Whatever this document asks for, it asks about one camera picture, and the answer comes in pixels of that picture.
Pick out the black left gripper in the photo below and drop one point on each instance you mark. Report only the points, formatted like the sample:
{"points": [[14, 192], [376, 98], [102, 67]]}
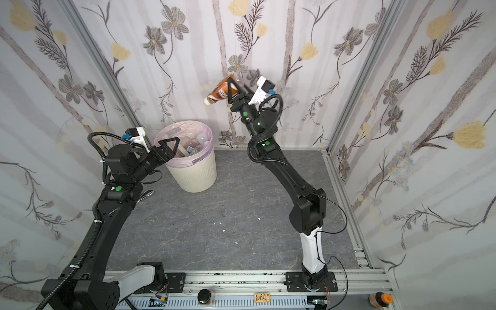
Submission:
{"points": [[155, 154]]}

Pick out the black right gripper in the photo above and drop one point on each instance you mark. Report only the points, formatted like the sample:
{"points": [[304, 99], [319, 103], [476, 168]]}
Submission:
{"points": [[238, 103]]}

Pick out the brown coffee bottle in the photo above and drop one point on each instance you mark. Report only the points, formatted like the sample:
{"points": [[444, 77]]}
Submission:
{"points": [[220, 92]]}

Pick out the clear bottle blue label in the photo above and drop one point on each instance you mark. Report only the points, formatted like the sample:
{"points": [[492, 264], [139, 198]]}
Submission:
{"points": [[193, 150]]}

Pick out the clear square bottle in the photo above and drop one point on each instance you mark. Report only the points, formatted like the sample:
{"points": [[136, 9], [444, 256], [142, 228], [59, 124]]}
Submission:
{"points": [[184, 143]]}

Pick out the clear bottle red cap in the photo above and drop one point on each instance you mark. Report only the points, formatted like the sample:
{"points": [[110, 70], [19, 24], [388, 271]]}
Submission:
{"points": [[203, 139]]}

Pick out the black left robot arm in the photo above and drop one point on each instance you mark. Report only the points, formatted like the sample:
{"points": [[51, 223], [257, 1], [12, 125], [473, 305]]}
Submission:
{"points": [[81, 285]]}

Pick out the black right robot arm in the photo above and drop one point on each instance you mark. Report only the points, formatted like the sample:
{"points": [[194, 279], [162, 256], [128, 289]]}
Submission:
{"points": [[260, 112]]}

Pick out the pink bin liner bag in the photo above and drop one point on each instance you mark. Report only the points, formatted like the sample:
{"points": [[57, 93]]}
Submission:
{"points": [[190, 129]]}

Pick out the cream plastic waste bin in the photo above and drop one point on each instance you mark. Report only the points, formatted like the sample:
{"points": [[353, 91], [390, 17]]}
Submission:
{"points": [[198, 177]]}

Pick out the black round knob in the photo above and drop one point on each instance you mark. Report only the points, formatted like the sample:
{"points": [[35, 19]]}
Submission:
{"points": [[205, 297]]}

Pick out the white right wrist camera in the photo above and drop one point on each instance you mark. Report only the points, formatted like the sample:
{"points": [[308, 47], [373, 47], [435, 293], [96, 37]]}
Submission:
{"points": [[265, 88]]}

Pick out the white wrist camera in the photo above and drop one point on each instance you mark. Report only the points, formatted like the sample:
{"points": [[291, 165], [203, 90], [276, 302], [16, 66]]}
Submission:
{"points": [[265, 88], [136, 135]]}

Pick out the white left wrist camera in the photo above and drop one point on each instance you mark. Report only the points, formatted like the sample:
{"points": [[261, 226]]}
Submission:
{"points": [[136, 135]]}

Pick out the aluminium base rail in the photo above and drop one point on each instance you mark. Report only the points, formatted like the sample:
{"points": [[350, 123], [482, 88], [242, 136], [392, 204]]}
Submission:
{"points": [[350, 289]]}

